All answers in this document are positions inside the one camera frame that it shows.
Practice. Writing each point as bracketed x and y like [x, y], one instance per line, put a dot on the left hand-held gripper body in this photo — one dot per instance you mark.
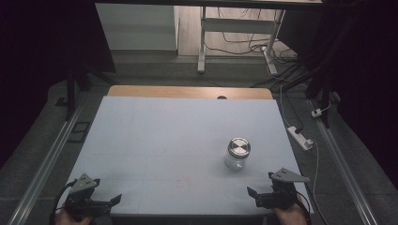
[82, 193]

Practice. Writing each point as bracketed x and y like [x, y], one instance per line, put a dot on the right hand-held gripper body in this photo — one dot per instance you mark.
[283, 190]

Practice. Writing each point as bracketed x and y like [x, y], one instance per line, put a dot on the clear glass jar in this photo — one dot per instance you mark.
[234, 163]

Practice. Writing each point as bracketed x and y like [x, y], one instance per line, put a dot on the silver metal jar lid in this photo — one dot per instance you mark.
[239, 147]

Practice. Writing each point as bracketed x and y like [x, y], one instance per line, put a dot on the person's right hand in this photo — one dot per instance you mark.
[289, 216]

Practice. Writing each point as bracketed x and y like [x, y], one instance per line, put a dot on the person's left hand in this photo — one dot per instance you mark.
[69, 218]

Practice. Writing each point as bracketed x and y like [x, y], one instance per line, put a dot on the white power strip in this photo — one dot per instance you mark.
[299, 137]

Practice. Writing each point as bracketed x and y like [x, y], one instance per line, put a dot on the small white adapter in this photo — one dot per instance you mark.
[316, 112]

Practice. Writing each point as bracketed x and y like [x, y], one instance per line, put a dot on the black metal stand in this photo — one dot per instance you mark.
[322, 93]
[70, 90]

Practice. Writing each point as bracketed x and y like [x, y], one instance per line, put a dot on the wooden table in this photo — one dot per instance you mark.
[175, 92]

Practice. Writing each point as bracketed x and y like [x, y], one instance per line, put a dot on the dark curtain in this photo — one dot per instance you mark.
[40, 62]
[369, 78]

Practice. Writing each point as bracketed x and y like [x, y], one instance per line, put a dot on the grey cabinet panel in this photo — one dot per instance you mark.
[137, 26]

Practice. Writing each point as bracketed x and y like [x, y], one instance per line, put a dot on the aluminium floor rail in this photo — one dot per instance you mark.
[47, 165]
[344, 168]

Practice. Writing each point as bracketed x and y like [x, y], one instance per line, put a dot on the black floor frame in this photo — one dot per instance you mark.
[80, 132]

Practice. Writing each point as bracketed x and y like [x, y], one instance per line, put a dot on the white desk frame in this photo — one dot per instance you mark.
[237, 25]

